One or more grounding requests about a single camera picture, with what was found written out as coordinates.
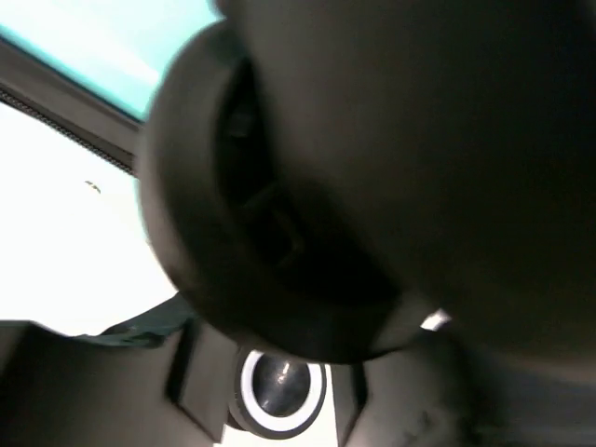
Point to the pink hard-shell suitcase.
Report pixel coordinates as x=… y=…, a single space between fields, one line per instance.
x=322 y=181

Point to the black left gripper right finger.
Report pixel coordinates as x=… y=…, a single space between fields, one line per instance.
x=437 y=392

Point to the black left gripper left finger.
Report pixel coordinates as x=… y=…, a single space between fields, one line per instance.
x=61 y=391

